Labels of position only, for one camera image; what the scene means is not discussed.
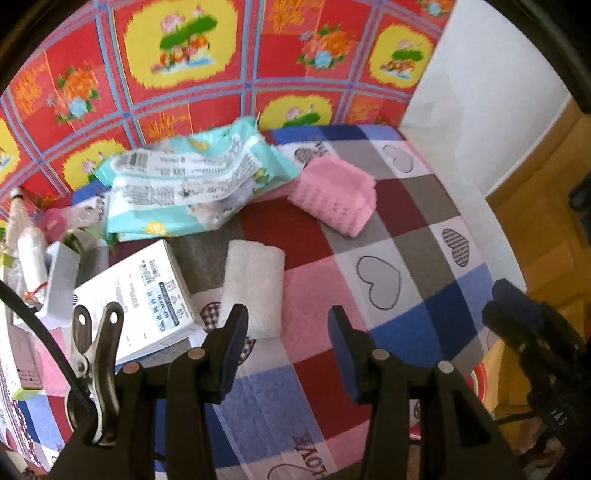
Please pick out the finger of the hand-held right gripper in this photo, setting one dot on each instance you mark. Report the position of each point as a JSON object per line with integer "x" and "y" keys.
{"x": 510, "y": 290}
{"x": 503, "y": 323}

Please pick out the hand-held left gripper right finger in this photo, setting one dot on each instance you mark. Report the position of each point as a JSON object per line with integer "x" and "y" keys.
{"x": 346, "y": 355}

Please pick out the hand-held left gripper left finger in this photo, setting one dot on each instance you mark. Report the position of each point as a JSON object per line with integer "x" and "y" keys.
{"x": 233, "y": 350}

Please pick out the white towel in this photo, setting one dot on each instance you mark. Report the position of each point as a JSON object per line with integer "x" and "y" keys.
{"x": 254, "y": 281}

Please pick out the white printed carton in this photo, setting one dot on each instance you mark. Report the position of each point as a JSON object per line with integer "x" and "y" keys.
{"x": 134, "y": 295}

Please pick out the pink sponge cloth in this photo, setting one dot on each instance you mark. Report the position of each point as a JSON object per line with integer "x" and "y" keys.
{"x": 337, "y": 194}

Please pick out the teal diaper package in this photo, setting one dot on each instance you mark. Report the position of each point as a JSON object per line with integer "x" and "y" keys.
{"x": 194, "y": 184}

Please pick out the green and white box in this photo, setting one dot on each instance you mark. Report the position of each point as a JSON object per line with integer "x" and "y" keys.
{"x": 21, "y": 364}

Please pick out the metal spring clip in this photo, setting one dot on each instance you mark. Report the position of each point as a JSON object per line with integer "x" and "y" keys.
{"x": 99, "y": 350}

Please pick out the white foam tray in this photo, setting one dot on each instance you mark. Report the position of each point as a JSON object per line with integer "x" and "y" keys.
{"x": 62, "y": 281}

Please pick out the clear plastic bag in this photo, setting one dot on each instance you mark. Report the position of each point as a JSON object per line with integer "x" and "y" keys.
{"x": 87, "y": 217}

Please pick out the white sock red trim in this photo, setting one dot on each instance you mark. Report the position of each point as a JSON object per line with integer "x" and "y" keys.
{"x": 32, "y": 254}

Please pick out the red floral printed cloth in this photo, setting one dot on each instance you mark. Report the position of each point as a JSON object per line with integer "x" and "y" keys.
{"x": 277, "y": 46}

